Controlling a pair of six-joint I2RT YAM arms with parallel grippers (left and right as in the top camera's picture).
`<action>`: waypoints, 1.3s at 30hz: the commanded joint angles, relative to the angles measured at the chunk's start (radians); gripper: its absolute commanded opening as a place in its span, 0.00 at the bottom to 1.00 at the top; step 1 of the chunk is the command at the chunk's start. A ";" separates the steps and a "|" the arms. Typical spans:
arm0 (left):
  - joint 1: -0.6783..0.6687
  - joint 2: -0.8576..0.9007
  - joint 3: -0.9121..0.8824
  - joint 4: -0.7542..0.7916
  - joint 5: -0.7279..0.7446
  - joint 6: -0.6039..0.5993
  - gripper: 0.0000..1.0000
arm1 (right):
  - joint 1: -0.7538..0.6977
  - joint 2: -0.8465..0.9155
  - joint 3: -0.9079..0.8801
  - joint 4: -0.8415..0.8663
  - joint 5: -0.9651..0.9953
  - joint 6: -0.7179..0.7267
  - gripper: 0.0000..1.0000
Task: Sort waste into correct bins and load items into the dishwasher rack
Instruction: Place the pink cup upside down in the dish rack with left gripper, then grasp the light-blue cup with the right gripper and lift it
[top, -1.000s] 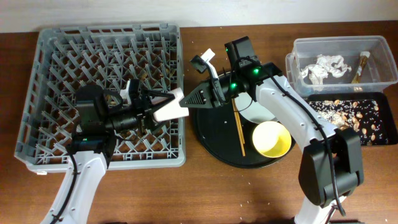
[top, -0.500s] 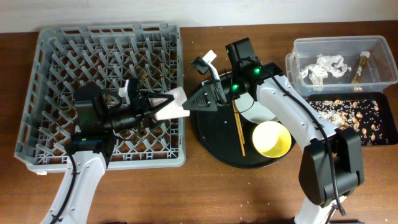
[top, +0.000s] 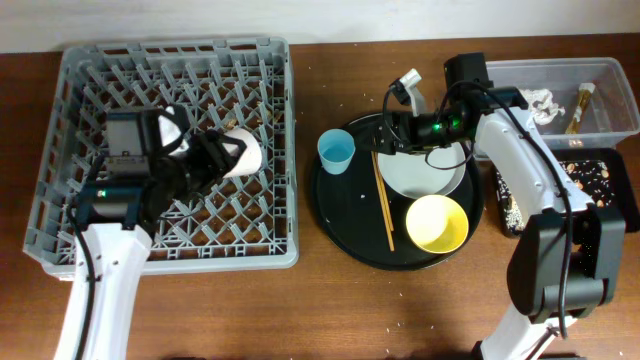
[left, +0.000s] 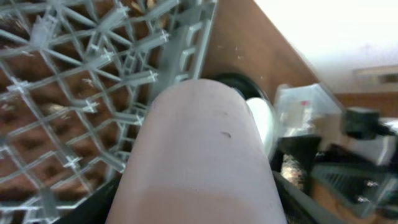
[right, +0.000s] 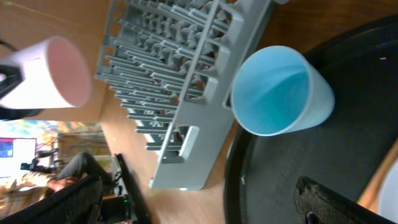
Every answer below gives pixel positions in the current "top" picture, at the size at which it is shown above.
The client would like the white paper cup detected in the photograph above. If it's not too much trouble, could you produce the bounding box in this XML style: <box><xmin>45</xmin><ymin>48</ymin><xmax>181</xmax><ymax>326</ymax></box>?
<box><xmin>224</xmin><ymin>128</ymin><xmax>263</xmax><ymax>178</ymax></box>

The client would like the light blue plastic cup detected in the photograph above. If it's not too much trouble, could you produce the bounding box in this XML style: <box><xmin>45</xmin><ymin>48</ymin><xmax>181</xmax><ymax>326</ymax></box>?
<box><xmin>317</xmin><ymin>129</ymin><xmax>355</xmax><ymax>175</ymax></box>

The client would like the yellow bowl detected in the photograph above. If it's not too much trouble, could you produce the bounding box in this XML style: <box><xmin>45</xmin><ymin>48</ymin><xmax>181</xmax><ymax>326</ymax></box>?
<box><xmin>405</xmin><ymin>195</ymin><xmax>470</xmax><ymax>254</ymax></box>

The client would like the gold foil wrapper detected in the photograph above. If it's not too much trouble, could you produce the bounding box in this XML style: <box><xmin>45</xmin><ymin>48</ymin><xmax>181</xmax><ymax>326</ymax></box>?
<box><xmin>565</xmin><ymin>83</ymin><xmax>596</xmax><ymax>135</ymax></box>

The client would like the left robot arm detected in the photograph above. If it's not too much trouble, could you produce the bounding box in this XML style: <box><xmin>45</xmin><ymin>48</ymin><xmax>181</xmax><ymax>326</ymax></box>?
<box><xmin>55</xmin><ymin>105</ymin><xmax>263</xmax><ymax>359</ymax></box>

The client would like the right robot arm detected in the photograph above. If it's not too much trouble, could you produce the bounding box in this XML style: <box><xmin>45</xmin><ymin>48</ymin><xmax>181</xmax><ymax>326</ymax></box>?
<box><xmin>358</xmin><ymin>53</ymin><xmax>626</xmax><ymax>359</ymax></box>

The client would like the grey dishwasher rack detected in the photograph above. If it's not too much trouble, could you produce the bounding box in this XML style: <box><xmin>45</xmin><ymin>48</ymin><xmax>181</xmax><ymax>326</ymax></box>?
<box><xmin>23</xmin><ymin>37</ymin><xmax>299</xmax><ymax>280</ymax></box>

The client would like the clear plastic waste bin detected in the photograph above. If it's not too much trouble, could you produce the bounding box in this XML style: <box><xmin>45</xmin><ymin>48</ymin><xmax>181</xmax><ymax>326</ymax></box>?
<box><xmin>487</xmin><ymin>57</ymin><xmax>639</xmax><ymax>150</ymax></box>

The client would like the wooden chopstick right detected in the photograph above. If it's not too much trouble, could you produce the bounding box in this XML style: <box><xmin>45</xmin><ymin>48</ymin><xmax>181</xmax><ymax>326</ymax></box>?
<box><xmin>373</xmin><ymin>153</ymin><xmax>394</xmax><ymax>232</ymax></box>

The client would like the wooden chopstick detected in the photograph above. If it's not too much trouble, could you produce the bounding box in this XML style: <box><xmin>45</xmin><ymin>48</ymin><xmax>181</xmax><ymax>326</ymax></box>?
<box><xmin>371</xmin><ymin>152</ymin><xmax>395</xmax><ymax>252</ymax></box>
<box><xmin>373</xmin><ymin>153</ymin><xmax>394</xmax><ymax>232</ymax></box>

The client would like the white round plate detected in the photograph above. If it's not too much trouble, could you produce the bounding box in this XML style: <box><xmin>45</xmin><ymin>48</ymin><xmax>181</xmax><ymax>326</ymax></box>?
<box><xmin>377</xmin><ymin>144</ymin><xmax>466</xmax><ymax>199</ymax></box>

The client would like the round black tray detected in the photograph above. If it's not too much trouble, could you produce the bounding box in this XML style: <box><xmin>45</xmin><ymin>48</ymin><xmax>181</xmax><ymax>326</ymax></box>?
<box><xmin>310</xmin><ymin>112</ymin><xmax>484</xmax><ymax>272</ymax></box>

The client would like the wooden chopstick left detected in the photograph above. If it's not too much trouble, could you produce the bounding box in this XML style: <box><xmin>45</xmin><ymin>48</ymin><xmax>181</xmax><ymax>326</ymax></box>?
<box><xmin>371</xmin><ymin>152</ymin><xmax>395</xmax><ymax>252</ymax></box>

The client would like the crumpled white napkin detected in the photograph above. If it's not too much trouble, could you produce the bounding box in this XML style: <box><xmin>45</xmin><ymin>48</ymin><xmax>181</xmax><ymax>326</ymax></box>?
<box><xmin>520</xmin><ymin>89</ymin><xmax>566</xmax><ymax>126</ymax></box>

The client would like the food scraps pile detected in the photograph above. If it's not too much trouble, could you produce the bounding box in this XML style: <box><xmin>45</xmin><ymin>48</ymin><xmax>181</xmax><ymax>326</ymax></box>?
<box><xmin>494</xmin><ymin>160</ymin><xmax>616</xmax><ymax>238</ymax></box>

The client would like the black rectangular tray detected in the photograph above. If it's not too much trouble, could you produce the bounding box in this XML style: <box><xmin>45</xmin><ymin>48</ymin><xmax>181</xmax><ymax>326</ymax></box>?
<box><xmin>492</xmin><ymin>148</ymin><xmax>639</xmax><ymax>238</ymax></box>

